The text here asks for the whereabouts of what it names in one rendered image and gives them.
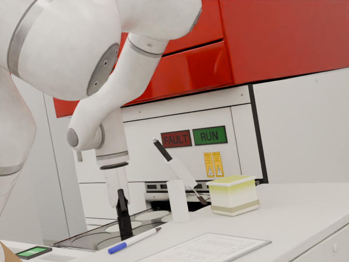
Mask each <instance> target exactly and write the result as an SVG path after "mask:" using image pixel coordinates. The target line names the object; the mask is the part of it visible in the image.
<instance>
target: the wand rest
mask: <svg viewBox="0 0 349 262"><path fill-rule="evenodd" d="M164 162H165V164H166V166H167V167H168V168H169V169H170V171H171V172H172V173H173V174H174V176H175V177H176V179H177V180H171V181H168V182H167V188H168V194H169V200H170V206H171V212H172V218H173V222H180V223H184V222H187V221H189V220H190V217H189V211H188V207H187V201H186V195H185V190H187V189H188V190H190V189H193V188H194V187H195V186H196V185H197V182H196V181H195V180H194V178H193V177H192V176H191V175H190V173H189V172H188V171H187V169H186V168H185V167H184V166H183V164H182V163H181V162H180V160H179V159H178V158H177V157H175V158H174V159H172V160H171V161H169V162H168V161H167V160H166V159H165V158H164Z"/></svg>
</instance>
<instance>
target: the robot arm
mask: <svg viewBox="0 0 349 262"><path fill-rule="evenodd" d="M201 12H202V2H201V0H0V216H1V214H2V212H3V210H4V207H5V205H6V203H7V201H8V199H9V196H10V194H11V192H12V190H13V188H14V186H15V184H16V181H17V179H18V177H19V175H20V173H21V170H22V168H23V166H24V164H25V162H26V160H27V157H28V155H29V153H30V151H31V148H32V145H33V143H34V140H35V136H36V130H37V129H36V123H35V119H34V117H33V115H32V113H31V111H30V109H29V107H28V106H27V104H26V103H25V101H24V99H23V98H22V96H21V94H20V93H19V91H18V89H17V87H16V85H15V83H14V81H13V79H12V77H11V75H10V73H11V74H13V75H15V76H16V77H18V78H19V79H21V80H23V81H24V82H26V83H28V84H29V85H31V86H33V87H34V88H36V89H38V90H39V91H41V92H43V93H45V94H47V95H49V96H52V97H54V98H57V99H61V100H67V101H77V100H80V102H79V103H78V105H77V107H76V109H75V111H74V113H73V116H72V118H71V120H70V123H69V126H68V131H67V141H68V144H69V146H70V147H71V148H72V149H74V150H76V151H86V150H91V149H94V150H95V155H96V160H97V165H98V166H102V167H100V170H104V175H105V182H106V188H107V192H108V198H109V204H110V206H111V207H112V208H114V206H116V211H117V216H118V217H117V221H118V226H119V231H120V232H121V233H122V232H127V231H131V230H132V226H131V220H130V215H129V212H128V205H129V204H130V196H129V189H128V182H127V176H126V171H125V166H126V165H129V163H128V162H126V161H129V160H130V158H129V153H128V148H127V141H126V136H125V130H124V125H123V118H122V113H121V109H120V107H121V106H122V105H124V104H126V103H128V102H130V101H132V100H134V99H136V98H138V97H139V96H141V95H142V94H143V93H144V91H145V90H146V88H147V86H148V84H149V82H150V80H151V78H152V75H153V73H154V71H155V69H156V67H157V65H158V63H159V61H160V59H161V57H162V55H163V53H164V51H165V48H166V46H167V44H168V42H169V40H175V39H178V38H181V37H184V36H185V35H187V34H188V33H189V32H191V31H192V29H193V28H194V27H195V26H196V24H197V22H198V20H199V18H200V13H201ZM122 32H127V33H129V34H128V36H127V39H126V41H125V44H124V46H123V49H122V52H121V54H120V57H119V59H118V62H117V64H116V67H115V69H114V71H113V73H112V74H111V71H112V69H113V66H114V64H115V63H116V61H117V55H118V52H119V47H120V40H121V33H122ZM110 74H111V75H110Z"/></svg>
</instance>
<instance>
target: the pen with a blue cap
mask: <svg viewBox="0 0 349 262"><path fill-rule="evenodd" d="M160 229H161V227H158V228H153V229H151V230H149V231H147V232H145V233H142V234H140V235H138V236H136V237H134V238H132V239H129V240H127V241H125V242H123V243H121V244H118V245H116V246H114V247H112V248H110V249H108V253H109V254H113V253H115V252H117V251H119V250H121V249H123V248H125V247H128V246H130V245H132V244H134V243H136V242H138V241H140V240H142V239H145V238H147V237H149V236H151V235H153V234H155V233H156V232H158V231H159V230H160Z"/></svg>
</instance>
